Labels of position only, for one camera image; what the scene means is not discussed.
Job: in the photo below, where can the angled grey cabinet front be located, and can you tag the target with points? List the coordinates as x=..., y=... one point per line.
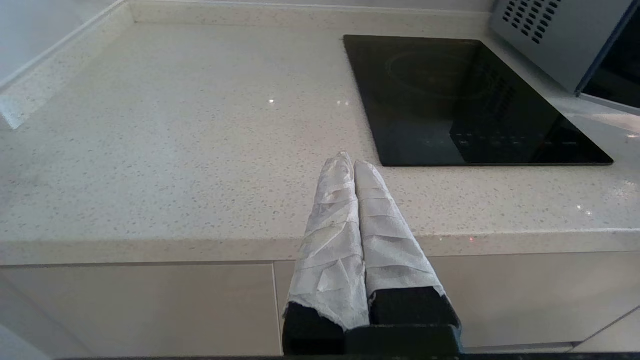
x=615, y=335

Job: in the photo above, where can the dark glass microwave door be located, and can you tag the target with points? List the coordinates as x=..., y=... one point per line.
x=617, y=75

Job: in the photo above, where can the wide grey cabinet front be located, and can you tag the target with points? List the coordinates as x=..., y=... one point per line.
x=140, y=310

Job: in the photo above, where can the silver microwave oven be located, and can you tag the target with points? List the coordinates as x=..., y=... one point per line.
x=560, y=40

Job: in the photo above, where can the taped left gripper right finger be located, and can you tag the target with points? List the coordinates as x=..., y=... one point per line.
x=390, y=250

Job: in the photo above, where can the black glass induction cooktop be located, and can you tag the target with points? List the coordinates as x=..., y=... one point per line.
x=450, y=105

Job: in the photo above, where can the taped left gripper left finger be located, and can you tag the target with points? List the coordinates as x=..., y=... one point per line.
x=330, y=250

